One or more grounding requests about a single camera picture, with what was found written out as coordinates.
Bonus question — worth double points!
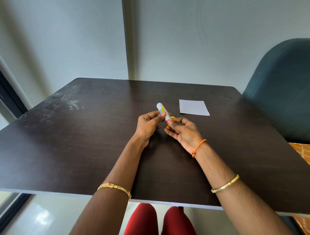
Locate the person's left hand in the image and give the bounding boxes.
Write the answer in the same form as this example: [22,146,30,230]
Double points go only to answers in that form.
[135,110,172,144]

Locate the person's right hand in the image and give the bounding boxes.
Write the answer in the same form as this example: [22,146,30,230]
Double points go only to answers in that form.
[164,117,205,155]

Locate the white and yellow glue stick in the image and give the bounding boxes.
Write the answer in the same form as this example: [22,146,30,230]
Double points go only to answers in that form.
[156,102,175,127]

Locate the person's left forearm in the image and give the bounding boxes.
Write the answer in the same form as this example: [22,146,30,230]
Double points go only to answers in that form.
[69,135,149,235]

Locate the person's right forearm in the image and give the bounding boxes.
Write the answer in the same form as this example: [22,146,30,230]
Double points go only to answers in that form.
[194,143,295,235]

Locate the white paper square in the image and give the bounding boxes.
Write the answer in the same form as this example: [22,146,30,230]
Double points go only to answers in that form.
[179,99,210,116]

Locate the plain gold bangle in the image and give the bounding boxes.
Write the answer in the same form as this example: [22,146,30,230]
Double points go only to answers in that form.
[211,174,240,194]

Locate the ornate gold bangle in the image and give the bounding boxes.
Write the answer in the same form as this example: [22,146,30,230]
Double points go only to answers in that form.
[97,183,132,200]

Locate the person's red trousers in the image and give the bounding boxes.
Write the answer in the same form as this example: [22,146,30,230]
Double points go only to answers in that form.
[124,203,197,235]

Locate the teal upholstered chair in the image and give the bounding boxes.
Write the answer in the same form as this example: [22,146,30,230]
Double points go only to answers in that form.
[242,38,310,144]

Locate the orange patterned cloth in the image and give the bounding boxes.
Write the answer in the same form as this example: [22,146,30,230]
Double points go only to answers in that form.
[288,142,310,165]

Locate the orange braided thread bracelet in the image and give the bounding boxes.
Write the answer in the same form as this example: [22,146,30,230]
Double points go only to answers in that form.
[191,139,207,158]

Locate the dark window frame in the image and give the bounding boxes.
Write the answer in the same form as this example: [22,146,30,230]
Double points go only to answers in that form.
[0,70,32,225]

